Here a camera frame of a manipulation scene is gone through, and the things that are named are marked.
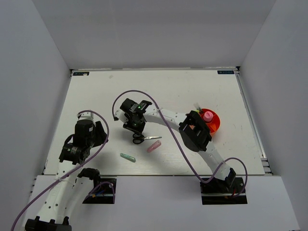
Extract black handled scissors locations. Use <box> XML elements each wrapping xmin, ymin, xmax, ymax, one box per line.
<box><xmin>132</xmin><ymin>134</ymin><xmax>162</xmax><ymax>144</ymax></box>

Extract pink translucent tube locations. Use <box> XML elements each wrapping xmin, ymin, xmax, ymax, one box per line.
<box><xmin>147</xmin><ymin>141</ymin><xmax>161</xmax><ymax>153</ymax></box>

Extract pink eraser roll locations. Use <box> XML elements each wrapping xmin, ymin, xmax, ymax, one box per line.
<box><xmin>203</xmin><ymin>111</ymin><xmax>214</xmax><ymax>123</ymax></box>

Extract orange round organizer container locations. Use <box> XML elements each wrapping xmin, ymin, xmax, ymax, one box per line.
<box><xmin>200</xmin><ymin>108</ymin><xmax>221</xmax><ymax>136</ymax></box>

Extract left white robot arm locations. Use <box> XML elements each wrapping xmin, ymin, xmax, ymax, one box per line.
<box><xmin>25</xmin><ymin>117</ymin><xmax>108</xmax><ymax>231</ymax></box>

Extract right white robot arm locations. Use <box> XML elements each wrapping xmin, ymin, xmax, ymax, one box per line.
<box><xmin>115</xmin><ymin>98</ymin><xmax>236</xmax><ymax>193</ymax></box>

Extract green translucent tube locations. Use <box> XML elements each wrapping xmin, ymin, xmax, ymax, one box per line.
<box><xmin>120</xmin><ymin>153</ymin><xmax>136</xmax><ymax>163</ymax></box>

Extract left blue corner label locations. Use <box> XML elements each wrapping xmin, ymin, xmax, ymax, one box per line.
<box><xmin>73</xmin><ymin>72</ymin><xmax>90</xmax><ymax>76</ymax></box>

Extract blue corner label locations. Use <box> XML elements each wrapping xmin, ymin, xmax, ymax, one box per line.
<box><xmin>73</xmin><ymin>72</ymin><xmax>90</xmax><ymax>76</ymax></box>
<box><xmin>217</xmin><ymin>70</ymin><xmax>234</xmax><ymax>75</ymax></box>

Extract right blue corner label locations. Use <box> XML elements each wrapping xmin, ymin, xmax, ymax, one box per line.
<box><xmin>217</xmin><ymin>70</ymin><xmax>234</xmax><ymax>75</ymax></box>

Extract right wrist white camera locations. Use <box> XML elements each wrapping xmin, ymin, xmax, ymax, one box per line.
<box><xmin>114</xmin><ymin>110</ymin><xmax>127</xmax><ymax>123</ymax></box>

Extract wrist white camera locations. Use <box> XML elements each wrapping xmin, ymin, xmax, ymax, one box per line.
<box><xmin>77</xmin><ymin>112</ymin><xmax>94</xmax><ymax>122</ymax></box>
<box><xmin>114</xmin><ymin>110</ymin><xmax>127</xmax><ymax>123</ymax></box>

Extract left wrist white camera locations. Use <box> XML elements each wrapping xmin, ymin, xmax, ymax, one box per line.
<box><xmin>77</xmin><ymin>112</ymin><xmax>94</xmax><ymax>122</ymax></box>

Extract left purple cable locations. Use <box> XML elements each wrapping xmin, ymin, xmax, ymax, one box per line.
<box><xmin>11</xmin><ymin>109</ymin><xmax>110</xmax><ymax>231</ymax></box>

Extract purple cable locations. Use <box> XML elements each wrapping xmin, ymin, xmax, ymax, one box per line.
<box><xmin>11</xmin><ymin>109</ymin><xmax>110</xmax><ymax>231</ymax></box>
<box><xmin>112</xmin><ymin>90</ymin><xmax>248</xmax><ymax>198</ymax></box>

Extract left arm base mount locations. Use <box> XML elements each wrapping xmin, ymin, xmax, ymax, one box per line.
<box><xmin>83</xmin><ymin>178</ymin><xmax>117</xmax><ymax>205</ymax></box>

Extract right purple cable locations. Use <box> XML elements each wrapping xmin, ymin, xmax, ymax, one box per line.
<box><xmin>112</xmin><ymin>90</ymin><xmax>248</xmax><ymax>198</ymax></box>

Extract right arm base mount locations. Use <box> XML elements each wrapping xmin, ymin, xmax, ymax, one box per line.
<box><xmin>200</xmin><ymin>177</ymin><xmax>248</xmax><ymax>205</ymax></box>

